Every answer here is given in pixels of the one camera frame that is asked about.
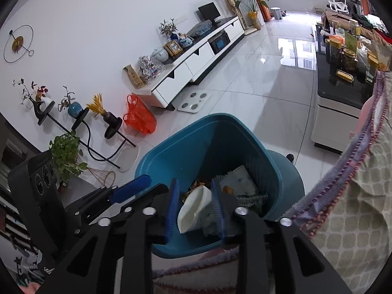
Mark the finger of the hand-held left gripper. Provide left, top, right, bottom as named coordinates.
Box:
left=76, top=174, right=151, bottom=214
left=73, top=184, right=169, bottom=237

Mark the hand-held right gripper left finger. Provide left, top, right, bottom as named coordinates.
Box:
left=41, top=178, right=181, bottom=294

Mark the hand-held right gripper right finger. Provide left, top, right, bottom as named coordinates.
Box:
left=211, top=179, right=353, bottom=294

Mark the teal plastic bin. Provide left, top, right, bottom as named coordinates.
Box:
left=135, top=113, right=306, bottom=259

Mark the bookshelf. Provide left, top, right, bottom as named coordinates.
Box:
left=0, top=138, right=40, bottom=252

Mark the gold foil wrapper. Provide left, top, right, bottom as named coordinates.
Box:
left=183, top=179, right=212, bottom=197

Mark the green potted plant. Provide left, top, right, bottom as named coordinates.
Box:
left=49, top=130, right=89, bottom=188

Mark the black curved plant stand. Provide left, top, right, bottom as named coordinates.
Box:
left=29, top=99, right=137, bottom=170

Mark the orange plastic bag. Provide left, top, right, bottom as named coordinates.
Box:
left=123, top=94, right=157, bottom=135

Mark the black vase with wheat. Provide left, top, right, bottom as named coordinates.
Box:
left=86, top=93, right=123, bottom=128

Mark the blue vase with twigs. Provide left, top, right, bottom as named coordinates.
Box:
left=58, top=86, right=83, bottom=119

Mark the white vase with red flowers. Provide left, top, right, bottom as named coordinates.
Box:
left=12, top=78, right=53, bottom=111

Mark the white bathroom scale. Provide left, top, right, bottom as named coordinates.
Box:
left=177, top=91, right=212, bottom=113

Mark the brown cardboard box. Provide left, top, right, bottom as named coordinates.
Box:
left=123, top=64, right=146, bottom=89

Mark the clear bag of items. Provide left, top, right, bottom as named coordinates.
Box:
left=138, top=56, right=163, bottom=83

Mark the white ceramic jar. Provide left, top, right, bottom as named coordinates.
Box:
left=152, top=48, right=169, bottom=63

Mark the white tv cabinet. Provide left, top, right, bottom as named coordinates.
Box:
left=133, top=17, right=246, bottom=110

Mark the patterned green tablecloth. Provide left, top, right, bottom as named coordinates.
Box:
left=151, top=70, right=392, bottom=294

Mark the blue white porcelain jar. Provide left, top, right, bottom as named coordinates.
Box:
left=178, top=34, right=194, bottom=49

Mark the vase with branches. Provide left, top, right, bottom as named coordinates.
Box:
left=159, top=18, right=179, bottom=41

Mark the black coffee table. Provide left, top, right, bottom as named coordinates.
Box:
left=311, top=21, right=392, bottom=155

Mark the blue patterned box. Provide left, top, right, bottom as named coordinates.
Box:
left=187, top=20, right=214, bottom=37

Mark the black monitor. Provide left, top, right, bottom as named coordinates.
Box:
left=197, top=2, right=222, bottom=25

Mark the cluster of jars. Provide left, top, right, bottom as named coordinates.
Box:
left=321, top=18, right=392, bottom=85

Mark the wooden rack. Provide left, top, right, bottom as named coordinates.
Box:
left=225, top=0, right=246, bottom=33

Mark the small grey stool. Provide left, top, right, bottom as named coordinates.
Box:
left=271, top=7, right=289, bottom=21

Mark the tall plant in yellow pot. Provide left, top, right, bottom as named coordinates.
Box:
left=235, top=0, right=270, bottom=30

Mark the white office chair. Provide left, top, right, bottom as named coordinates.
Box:
left=325, top=0, right=349, bottom=14

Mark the wire whisk ornament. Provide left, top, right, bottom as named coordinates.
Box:
left=87, top=167, right=116, bottom=191

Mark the floor cable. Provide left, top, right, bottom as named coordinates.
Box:
left=286, top=104, right=318, bottom=163

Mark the gold picture frame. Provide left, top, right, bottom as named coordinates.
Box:
left=163, top=40, right=184, bottom=57

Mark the round wire wall clock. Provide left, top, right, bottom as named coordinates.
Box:
left=3, top=24, right=34, bottom=64

